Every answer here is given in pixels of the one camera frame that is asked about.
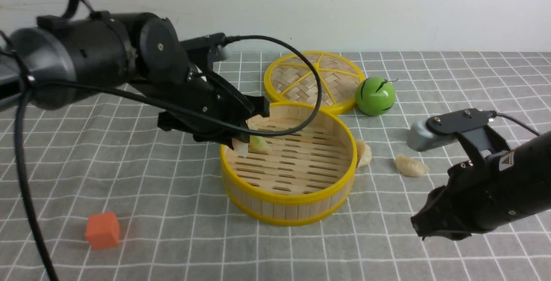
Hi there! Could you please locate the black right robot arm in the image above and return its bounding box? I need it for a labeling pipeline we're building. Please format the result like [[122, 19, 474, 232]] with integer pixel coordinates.
[[411, 132, 551, 241]]

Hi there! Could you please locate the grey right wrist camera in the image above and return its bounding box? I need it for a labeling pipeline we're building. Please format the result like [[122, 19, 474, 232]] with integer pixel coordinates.
[[406, 108, 511, 167]]

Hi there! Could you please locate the bamboo steamer tray yellow rim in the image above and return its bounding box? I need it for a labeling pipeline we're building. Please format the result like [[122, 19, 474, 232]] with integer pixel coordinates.
[[219, 110, 358, 226]]

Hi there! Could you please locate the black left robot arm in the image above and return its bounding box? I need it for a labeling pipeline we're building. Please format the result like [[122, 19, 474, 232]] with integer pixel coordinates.
[[1, 12, 270, 127]]

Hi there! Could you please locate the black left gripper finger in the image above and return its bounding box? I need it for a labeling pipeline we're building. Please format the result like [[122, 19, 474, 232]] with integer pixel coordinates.
[[219, 134, 249, 157], [241, 95, 270, 120]]

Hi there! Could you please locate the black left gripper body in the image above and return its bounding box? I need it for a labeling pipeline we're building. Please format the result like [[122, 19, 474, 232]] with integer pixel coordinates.
[[130, 71, 255, 144]]

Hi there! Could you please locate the green toy melon ball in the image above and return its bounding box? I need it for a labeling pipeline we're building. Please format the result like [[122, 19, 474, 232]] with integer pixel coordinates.
[[355, 77, 396, 116]]

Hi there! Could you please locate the grey checkered tablecloth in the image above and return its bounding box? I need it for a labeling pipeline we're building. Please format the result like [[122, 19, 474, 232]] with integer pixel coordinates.
[[24, 52, 551, 281]]

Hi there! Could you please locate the black right camera cable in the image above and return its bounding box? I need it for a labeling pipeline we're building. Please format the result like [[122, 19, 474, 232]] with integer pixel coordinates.
[[489, 111, 541, 137]]

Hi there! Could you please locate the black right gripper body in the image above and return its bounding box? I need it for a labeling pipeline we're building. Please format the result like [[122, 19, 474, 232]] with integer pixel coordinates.
[[411, 160, 523, 241]]

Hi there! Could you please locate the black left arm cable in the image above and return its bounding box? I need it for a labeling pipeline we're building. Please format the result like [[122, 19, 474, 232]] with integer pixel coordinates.
[[13, 0, 323, 281]]

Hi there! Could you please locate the orange cube block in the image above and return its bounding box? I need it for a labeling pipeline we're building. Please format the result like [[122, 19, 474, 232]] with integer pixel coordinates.
[[85, 212, 121, 250]]

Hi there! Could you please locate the green tinted dumpling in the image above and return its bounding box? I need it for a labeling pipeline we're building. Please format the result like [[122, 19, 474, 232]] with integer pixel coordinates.
[[249, 136, 270, 152]]

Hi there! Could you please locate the bamboo steamer lid yellow rim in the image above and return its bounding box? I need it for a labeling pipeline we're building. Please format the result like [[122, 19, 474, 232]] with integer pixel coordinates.
[[263, 50, 366, 115]]

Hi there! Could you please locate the white dumpling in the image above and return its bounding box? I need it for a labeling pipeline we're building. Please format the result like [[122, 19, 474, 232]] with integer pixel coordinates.
[[394, 154, 430, 177], [356, 139, 373, 168]]

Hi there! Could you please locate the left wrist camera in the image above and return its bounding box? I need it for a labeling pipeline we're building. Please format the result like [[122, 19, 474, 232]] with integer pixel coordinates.
[[180, 33, 232, 72]]

